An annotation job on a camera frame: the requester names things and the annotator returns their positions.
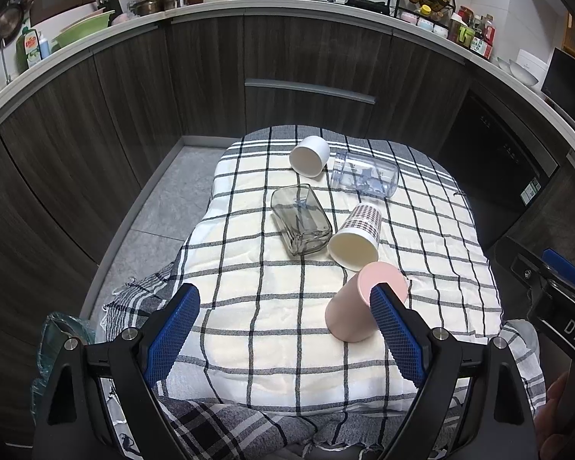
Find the white bowls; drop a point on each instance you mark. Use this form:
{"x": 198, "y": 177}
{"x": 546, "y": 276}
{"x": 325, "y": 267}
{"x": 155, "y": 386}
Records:
{"x": 520, "y": 71}

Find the person's right hand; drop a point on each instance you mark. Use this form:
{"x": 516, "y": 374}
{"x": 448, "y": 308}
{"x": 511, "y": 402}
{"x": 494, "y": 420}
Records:
{"x": 553, "y": 421}

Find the green plastic basin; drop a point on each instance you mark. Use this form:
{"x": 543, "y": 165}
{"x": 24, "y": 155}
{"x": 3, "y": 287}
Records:
{"x": 84, "y": 28}

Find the clear blue glass jar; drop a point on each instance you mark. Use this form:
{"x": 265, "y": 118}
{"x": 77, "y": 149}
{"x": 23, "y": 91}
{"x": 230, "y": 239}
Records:
{"x": 364, "y": 175}

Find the steel pot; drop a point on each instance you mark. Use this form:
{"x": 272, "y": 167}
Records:
{"x": 153, "y": 5}

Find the grey square glass cup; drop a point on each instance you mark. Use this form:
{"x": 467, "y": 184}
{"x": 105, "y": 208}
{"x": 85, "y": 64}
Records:
{"x": 299, "y": 220}

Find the pink bowl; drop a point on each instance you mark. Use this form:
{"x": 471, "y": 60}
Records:
{"x": 122, "y": 19}

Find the pink cup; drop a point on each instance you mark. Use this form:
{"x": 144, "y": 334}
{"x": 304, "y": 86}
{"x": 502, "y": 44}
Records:
{"x": 352, "y": 306}

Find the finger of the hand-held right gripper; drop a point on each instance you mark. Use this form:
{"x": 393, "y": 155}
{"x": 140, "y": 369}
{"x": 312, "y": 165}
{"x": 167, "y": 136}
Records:
{"x": 563, "y": 262}

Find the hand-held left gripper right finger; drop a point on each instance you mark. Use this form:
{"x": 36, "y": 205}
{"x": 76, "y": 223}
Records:
{"x": 397, "y": 340}

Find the black bag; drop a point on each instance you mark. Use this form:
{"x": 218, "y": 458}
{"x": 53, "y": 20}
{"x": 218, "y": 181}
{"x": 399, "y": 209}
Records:
{"x": 366, "y": 4}

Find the green dish soap bottle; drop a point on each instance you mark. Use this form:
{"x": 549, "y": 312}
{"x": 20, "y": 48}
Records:
{"x": 30, "y": 48}

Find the black microwave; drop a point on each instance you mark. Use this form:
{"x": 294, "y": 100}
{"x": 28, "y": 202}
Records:
{"x": 568, "y": 86}

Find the group of sauce bottles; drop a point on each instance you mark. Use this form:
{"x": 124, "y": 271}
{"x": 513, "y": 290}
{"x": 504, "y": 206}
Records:
{"x": 474, "y": 33}

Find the brown checked paper cup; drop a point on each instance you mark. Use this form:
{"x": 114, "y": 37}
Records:
{"x": 357, "y": 235}

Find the white checked cloth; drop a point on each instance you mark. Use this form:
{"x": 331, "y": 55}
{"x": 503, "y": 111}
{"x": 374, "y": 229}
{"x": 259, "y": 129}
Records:
{"x": 278, "y": 306}

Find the black dishwasher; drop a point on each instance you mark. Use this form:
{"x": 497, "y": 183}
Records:
{"x": 496, "y": 153}

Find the grey plaid cloth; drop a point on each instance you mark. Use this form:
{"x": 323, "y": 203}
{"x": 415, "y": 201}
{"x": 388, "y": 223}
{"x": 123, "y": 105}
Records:
{"x": 220, "y": 424}

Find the white cup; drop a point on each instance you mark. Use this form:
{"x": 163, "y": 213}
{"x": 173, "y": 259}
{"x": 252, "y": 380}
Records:
{"x": 309, "y": 153}

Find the hanging frying pan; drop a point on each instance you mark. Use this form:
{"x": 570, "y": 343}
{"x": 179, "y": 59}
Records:
{"x": 7, "y": 24}

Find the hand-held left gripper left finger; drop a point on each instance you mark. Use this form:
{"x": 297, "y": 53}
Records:
{"x": 170, "y": 338}

